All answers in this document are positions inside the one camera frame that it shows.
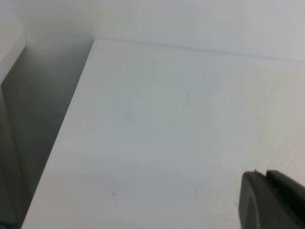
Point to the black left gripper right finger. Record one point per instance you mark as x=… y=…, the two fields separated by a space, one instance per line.
x=290 y=194

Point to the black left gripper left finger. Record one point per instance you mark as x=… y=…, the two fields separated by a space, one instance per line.
x=258 y=205

